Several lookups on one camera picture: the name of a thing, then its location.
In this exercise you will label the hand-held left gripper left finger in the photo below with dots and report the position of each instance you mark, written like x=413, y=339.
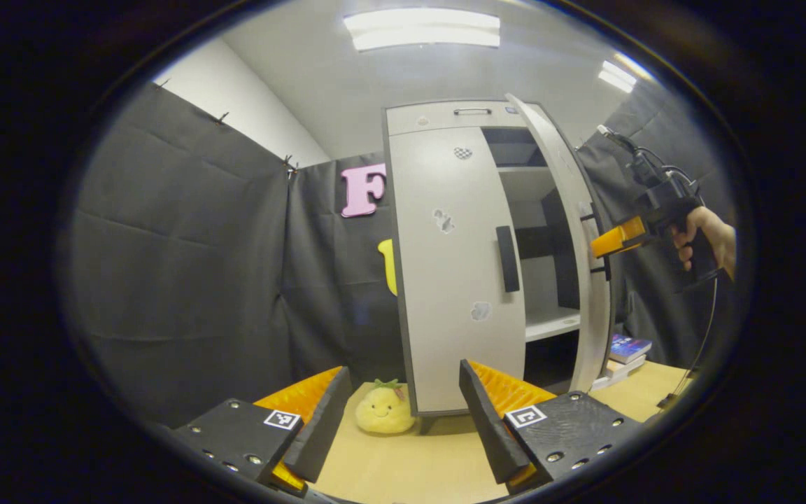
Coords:
x=326, y=427

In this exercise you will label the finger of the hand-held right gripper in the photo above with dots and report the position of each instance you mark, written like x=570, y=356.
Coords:
x=616, y=239

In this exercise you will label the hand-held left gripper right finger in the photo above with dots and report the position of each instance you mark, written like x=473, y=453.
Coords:
x=487, y=434

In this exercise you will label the grey shoe cabinet door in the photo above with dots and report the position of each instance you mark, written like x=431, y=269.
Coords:
x=588, y=336
x=445, y=315

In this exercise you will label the grey double-door shoe cabinet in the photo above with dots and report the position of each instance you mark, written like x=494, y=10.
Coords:
x=431, y=117

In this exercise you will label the yellow pineapple plush toy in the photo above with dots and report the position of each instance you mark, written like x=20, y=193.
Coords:
x=383, y=413

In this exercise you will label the black backdrop cloth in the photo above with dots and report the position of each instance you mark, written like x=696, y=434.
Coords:
x=655, y=315
x=186, y=266

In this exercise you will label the small ceiling light panel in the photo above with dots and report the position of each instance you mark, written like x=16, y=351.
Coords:
x=616, y=75

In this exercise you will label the white book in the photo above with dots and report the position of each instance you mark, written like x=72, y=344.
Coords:
x=620, y=371

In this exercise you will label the small metal cloth clip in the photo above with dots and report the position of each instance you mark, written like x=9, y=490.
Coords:
x=290, y=166
x=222, y=117

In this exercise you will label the long ceiling light panel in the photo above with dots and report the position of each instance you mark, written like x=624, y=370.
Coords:
x=422, y=29

